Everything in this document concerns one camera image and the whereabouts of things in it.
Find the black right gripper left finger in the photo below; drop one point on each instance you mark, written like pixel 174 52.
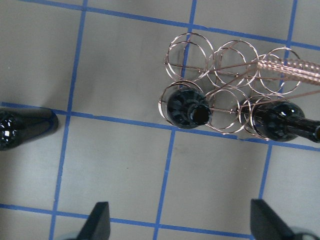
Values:
pixel 97 225

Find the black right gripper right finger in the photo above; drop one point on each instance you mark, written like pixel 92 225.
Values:
pixel 265 223

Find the dark wine bottle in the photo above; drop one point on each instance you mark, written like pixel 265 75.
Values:
pixel 283 121
pixel 188 109
pixel 22 125

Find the copper wire bottle basket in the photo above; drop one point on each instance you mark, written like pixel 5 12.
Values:
pixel 235 78

